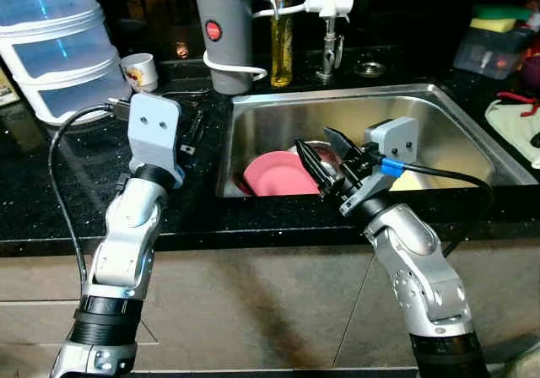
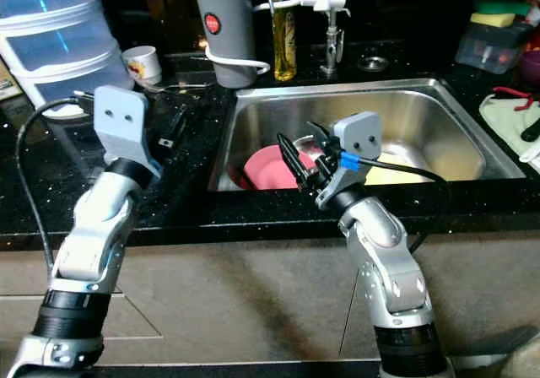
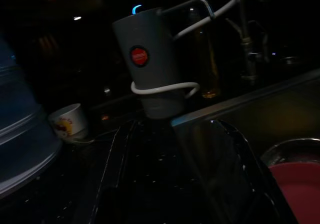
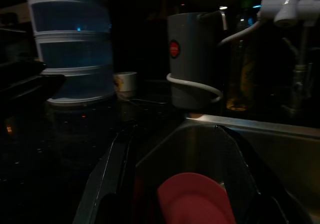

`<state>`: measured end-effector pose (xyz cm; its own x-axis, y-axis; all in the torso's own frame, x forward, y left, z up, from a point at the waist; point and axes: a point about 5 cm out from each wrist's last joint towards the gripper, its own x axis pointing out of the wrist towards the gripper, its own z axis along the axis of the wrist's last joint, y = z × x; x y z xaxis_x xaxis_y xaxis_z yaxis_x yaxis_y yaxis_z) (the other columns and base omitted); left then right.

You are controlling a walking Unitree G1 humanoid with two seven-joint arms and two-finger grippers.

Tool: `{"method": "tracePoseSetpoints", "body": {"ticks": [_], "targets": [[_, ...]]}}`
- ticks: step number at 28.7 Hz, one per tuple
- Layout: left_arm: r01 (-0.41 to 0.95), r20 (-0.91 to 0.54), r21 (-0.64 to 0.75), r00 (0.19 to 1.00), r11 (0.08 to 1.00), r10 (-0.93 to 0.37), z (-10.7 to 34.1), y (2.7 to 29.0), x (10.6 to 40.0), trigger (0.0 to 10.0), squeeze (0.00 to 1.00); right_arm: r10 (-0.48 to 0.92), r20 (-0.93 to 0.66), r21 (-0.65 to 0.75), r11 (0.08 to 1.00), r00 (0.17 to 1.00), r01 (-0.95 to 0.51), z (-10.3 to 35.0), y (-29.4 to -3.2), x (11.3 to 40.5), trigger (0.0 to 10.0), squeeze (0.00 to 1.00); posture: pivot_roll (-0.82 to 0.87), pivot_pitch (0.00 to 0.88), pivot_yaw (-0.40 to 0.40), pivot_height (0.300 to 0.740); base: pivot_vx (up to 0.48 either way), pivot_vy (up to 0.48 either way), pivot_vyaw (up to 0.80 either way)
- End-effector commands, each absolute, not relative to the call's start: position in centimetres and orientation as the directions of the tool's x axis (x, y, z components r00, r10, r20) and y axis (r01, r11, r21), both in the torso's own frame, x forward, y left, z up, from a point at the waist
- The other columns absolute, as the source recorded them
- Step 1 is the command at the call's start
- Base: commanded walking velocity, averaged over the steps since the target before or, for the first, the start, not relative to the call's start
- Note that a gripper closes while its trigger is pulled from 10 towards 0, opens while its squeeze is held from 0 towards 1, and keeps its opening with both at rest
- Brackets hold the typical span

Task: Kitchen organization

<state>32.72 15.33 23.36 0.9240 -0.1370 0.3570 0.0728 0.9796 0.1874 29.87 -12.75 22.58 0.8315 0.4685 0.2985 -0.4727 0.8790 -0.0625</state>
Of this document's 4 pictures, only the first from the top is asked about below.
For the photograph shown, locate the pink plate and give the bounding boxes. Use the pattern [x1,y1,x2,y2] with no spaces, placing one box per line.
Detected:
[243,150,323,197]

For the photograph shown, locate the red handled scissors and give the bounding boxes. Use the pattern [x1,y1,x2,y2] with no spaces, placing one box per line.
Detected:
[495,91,540,119]

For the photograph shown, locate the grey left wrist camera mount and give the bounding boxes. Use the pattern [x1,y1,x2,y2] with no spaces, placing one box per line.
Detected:
[127,93,185,185]

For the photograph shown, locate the round chrome hole cover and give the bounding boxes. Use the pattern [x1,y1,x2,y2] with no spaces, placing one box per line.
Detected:
[354,60,388,78]

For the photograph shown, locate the clear plastic box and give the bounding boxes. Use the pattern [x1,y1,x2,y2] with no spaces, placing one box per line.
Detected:
[453,30,535,80]

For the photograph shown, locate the grey water filter canister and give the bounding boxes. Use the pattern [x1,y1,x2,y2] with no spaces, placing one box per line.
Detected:
[194,0,255,96]

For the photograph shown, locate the yellow liquid bottle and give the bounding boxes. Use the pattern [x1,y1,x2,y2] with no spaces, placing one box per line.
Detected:
[269,0,295,89]

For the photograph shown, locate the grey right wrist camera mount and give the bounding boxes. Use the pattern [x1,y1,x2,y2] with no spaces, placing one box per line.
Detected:
[339,116,420,219]

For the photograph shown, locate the white tiered plastic container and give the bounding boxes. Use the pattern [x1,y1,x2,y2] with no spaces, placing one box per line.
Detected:
[0,0,132,127]

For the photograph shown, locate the white cup red print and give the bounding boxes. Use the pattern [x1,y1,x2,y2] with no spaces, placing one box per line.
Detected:
[121,53,159,93]

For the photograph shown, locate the steel bowl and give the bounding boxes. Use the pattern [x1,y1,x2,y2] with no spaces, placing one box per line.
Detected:
[289,139,348,176]

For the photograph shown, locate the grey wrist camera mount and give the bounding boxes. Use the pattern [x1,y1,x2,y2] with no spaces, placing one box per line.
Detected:
[127,93,185,185]
[339,116,420,219]

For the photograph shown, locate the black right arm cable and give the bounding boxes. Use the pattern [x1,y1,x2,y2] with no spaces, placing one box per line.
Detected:
[378,157,499,259]

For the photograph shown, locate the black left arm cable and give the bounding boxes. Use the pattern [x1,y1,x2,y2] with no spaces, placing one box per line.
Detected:
[48,100,136,294]

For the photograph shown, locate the chrome faucet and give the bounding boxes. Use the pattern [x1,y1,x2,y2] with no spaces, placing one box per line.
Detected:
[316,15,346,82]

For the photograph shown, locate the yellow green scrub sponge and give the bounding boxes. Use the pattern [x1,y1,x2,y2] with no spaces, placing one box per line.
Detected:
[469,5,535,35]

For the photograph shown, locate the thin white tube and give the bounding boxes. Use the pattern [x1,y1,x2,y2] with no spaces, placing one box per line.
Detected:
[240,0,311,18]

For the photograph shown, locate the counter cabinet front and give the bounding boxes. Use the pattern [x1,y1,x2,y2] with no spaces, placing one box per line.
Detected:
[0,239,540,378]

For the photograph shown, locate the stainless steel sink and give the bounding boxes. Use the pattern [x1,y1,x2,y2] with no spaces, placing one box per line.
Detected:
[215,83,539,200]

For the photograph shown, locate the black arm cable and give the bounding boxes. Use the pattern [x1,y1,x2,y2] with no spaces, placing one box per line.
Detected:
[378,157,499,259]
[48,100,136,294]

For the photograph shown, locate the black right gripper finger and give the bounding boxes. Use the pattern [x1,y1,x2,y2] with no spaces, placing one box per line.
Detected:
[323,127,367,165]
[294,138,340,198]

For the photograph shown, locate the green cloth mat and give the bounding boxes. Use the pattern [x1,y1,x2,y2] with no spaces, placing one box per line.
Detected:
[484,98,540,169]

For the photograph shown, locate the thick white hose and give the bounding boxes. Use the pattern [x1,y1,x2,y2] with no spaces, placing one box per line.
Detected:
[202,51,269,81]

